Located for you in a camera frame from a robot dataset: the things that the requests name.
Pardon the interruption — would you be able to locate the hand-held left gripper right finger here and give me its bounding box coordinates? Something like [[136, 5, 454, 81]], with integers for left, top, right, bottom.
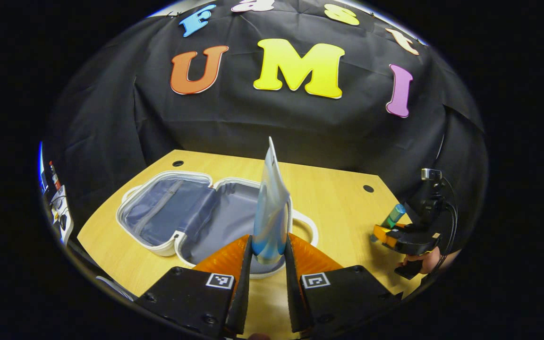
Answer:
[[284, 233, 403, 335]]

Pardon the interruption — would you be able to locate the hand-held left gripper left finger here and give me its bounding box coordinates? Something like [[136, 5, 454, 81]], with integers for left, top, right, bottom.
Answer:
[[136, 234, 254, 339]]

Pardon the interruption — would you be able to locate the blue green skincare bottle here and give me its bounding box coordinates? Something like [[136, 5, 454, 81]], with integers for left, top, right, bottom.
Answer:
[[371, 203, 408, 243]]

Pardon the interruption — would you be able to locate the blue white skincare sachet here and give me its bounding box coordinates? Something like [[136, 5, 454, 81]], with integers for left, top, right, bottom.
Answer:
[[252, 136, 292, 265]]

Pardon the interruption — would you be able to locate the white suitcase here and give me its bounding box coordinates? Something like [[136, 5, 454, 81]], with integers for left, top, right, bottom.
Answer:
[[116, 170, 319, 280]]

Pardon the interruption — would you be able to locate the black backdrop cloth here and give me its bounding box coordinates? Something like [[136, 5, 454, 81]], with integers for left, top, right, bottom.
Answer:
[[41, 0, 487, 237]]

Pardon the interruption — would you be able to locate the white power strip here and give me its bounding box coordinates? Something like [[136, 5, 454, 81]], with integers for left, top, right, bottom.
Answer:
[[49, 185, 75, 247]]

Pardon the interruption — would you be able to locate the small red object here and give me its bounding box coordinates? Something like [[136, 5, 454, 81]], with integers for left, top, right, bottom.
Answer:
[[48, 161, 62, 190]]

